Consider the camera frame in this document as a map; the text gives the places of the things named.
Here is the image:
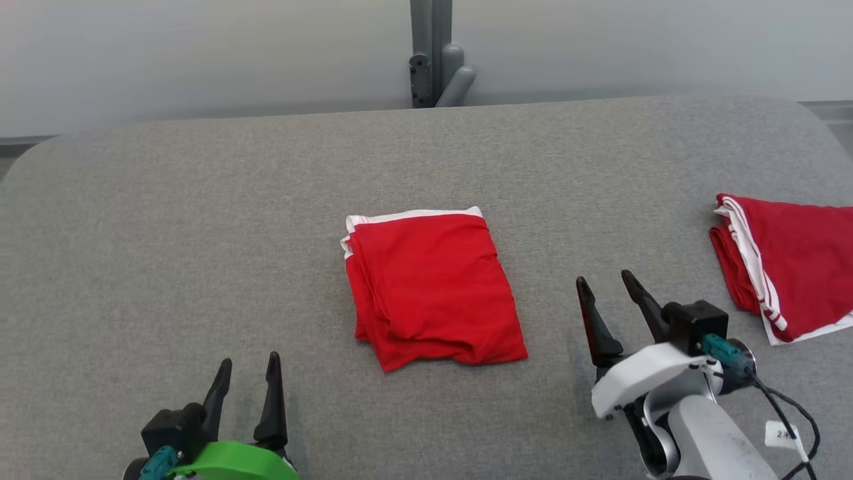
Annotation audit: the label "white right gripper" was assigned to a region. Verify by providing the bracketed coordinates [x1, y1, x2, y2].
[576, 269, 724, 419]

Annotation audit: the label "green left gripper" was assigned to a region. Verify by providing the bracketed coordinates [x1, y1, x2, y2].
[167, 351, 301, 480]

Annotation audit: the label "red basketball jersey white sleeves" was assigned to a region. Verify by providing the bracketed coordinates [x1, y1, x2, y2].
[709, 193, 853, 346]

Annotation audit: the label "red shorts white side stripe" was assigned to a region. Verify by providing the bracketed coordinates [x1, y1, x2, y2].
[340, 206, 529, 373]

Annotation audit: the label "teal left cable connector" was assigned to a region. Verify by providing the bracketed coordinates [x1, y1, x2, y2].
[138, 445, 181, 480]

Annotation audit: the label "teal cable connector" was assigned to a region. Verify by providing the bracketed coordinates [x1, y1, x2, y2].
[702, 333, 758, 385]
[138, 445, 181, 480]

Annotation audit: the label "teal right cable connector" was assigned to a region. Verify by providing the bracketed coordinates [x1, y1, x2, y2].
[702, 333, 758, 385]

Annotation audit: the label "white right cable label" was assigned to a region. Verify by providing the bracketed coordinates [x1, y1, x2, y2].
[764, 421, 800, 449]

